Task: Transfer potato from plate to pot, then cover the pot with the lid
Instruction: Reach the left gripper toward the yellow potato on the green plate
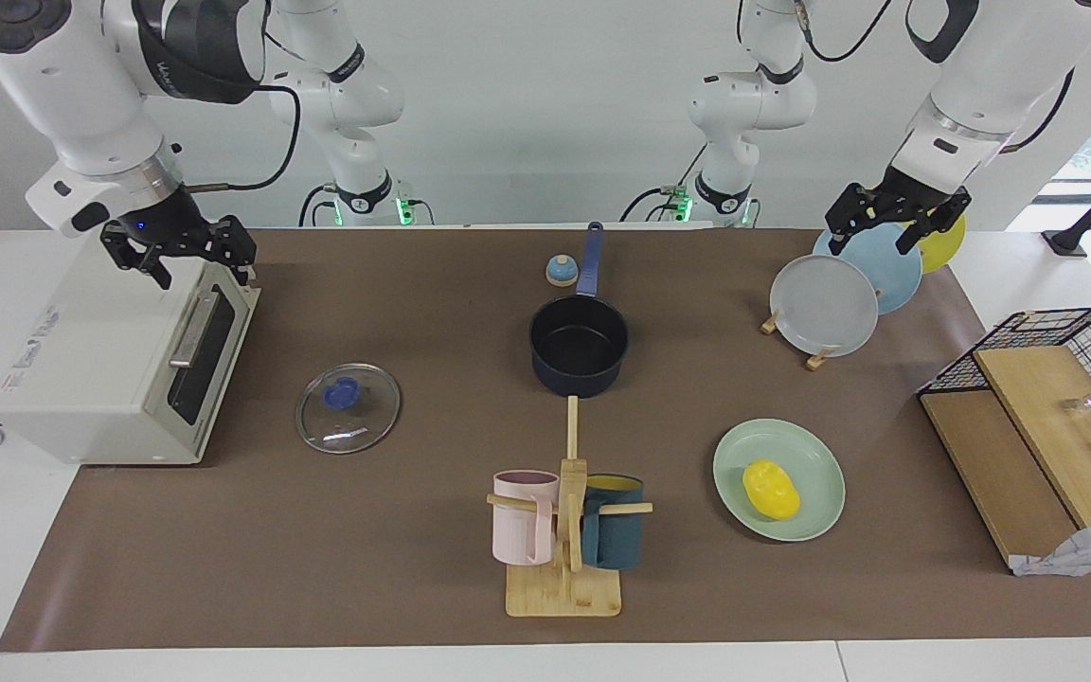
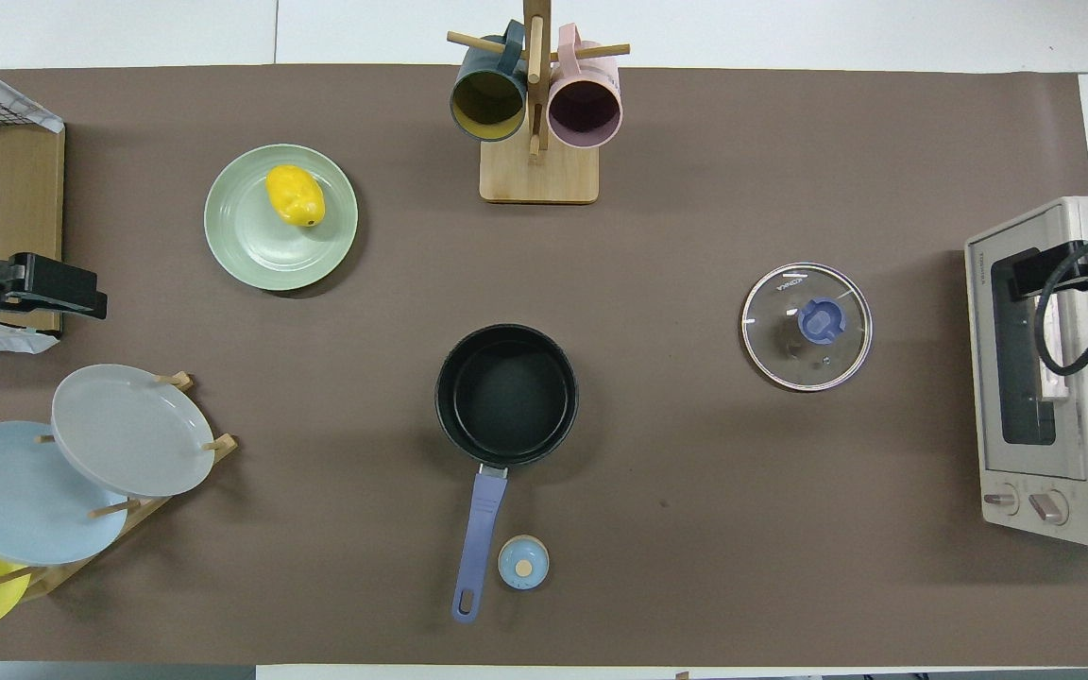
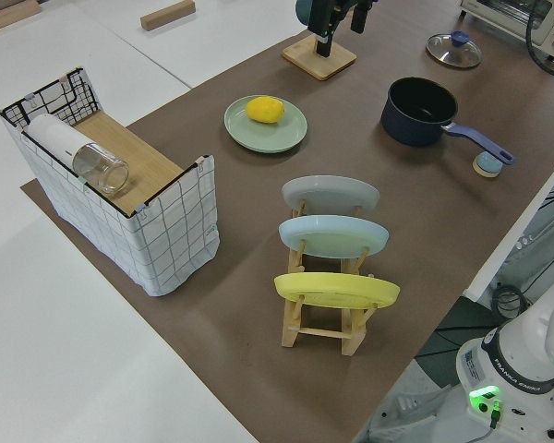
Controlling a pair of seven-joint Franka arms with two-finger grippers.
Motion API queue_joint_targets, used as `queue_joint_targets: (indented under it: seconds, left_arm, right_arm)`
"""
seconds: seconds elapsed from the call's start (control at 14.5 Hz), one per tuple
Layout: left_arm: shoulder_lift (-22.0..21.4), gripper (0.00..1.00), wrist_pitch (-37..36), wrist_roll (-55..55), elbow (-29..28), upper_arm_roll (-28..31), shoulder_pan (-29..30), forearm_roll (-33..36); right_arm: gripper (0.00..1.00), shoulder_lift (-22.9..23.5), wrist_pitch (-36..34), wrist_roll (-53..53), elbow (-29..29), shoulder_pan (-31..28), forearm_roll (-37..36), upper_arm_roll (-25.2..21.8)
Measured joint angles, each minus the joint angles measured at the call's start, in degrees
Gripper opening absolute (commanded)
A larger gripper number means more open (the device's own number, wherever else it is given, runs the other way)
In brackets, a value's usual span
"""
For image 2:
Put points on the wooden mug tree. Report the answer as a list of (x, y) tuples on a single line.
[(538, 175)]

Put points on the glass lid with blue knob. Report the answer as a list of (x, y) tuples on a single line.
[(790, 349)]

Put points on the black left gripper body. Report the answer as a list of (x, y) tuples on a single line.
[(20, 279)]

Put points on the grey plate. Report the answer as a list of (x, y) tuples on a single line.
[(128, 434)]

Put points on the dark teal mug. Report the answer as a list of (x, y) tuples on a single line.
[(487, 99)]

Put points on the wooden plate rack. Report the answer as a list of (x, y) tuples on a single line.
[(53, 578)]

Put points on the light green plate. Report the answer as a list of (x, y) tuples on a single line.
[(251, 246)]

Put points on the small blue round timer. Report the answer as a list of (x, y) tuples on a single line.
[(523, 562)]

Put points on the brown table mat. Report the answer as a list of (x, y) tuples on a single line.
[(695, 519)]

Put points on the yellow potato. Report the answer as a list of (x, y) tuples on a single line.
[(296, 195)]

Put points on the wooden shelf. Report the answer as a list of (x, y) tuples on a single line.
[(15, 198)]

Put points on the light blue plate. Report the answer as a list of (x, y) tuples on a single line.
[(15, 491)]

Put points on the pink mug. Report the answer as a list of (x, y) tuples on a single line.
[(585, 109)]

